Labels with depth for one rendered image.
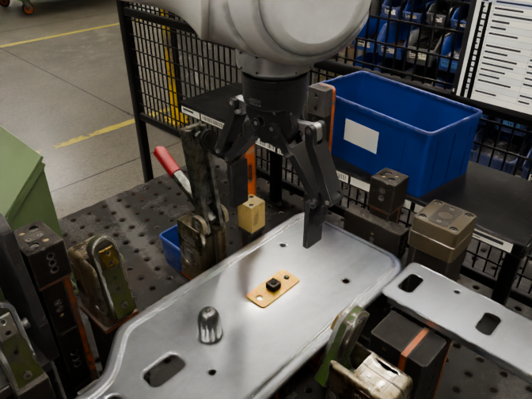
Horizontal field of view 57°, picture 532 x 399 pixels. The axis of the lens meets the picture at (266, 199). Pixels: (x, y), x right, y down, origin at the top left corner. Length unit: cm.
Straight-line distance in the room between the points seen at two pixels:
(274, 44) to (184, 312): 48
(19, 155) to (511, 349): 95
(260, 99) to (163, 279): 77
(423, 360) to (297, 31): 51
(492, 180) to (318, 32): 77
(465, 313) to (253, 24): 56
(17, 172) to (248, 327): 61
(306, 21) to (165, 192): 129
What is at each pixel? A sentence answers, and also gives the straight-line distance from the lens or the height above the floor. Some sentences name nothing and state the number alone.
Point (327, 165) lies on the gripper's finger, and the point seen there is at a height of 124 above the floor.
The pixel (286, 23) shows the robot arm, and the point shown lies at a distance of 32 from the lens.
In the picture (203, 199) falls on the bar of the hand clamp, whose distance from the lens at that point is 76.
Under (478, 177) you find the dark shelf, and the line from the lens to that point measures 105.
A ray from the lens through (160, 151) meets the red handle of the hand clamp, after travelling 83.
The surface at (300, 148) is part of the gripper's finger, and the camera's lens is 59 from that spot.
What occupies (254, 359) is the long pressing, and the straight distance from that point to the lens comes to 66.
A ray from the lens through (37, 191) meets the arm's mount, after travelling 109.
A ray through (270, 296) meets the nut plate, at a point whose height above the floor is 100.
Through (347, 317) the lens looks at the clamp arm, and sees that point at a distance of 56.
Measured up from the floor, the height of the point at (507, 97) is 118.
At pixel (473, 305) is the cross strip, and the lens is 79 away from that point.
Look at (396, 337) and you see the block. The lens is 74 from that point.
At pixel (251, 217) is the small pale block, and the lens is 82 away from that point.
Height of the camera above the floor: 151
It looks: 33 degrees down
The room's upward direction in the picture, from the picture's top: straight up
